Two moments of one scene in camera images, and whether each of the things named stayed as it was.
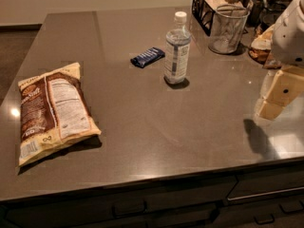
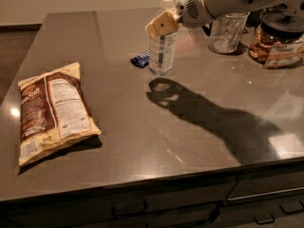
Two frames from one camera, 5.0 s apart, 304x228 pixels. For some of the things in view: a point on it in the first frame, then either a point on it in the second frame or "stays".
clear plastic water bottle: (177, 50) to (163, 47)
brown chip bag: (55, 112) stays
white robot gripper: (289, 43) to (190, 8)
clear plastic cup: (228, 27) stays
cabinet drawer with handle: (266, 185) stays
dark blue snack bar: (147, 57) stays
